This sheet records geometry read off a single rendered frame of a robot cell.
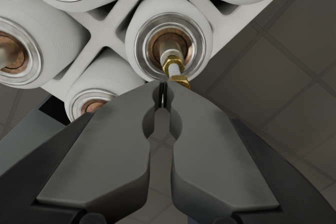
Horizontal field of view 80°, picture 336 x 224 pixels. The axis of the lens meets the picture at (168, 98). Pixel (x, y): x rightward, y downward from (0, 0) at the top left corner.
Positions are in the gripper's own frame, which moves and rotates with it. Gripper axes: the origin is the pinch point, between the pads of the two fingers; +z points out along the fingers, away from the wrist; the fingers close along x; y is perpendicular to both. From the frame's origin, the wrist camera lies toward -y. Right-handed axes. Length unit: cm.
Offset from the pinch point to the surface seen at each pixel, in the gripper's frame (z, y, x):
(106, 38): 17.5, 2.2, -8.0
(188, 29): 10.0, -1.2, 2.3
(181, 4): 10.6, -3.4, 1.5
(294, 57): 35.3, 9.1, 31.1
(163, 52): 7.5, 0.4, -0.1
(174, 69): 4.3, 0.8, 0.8
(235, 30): 17.5, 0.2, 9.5
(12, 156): 9.6, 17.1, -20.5
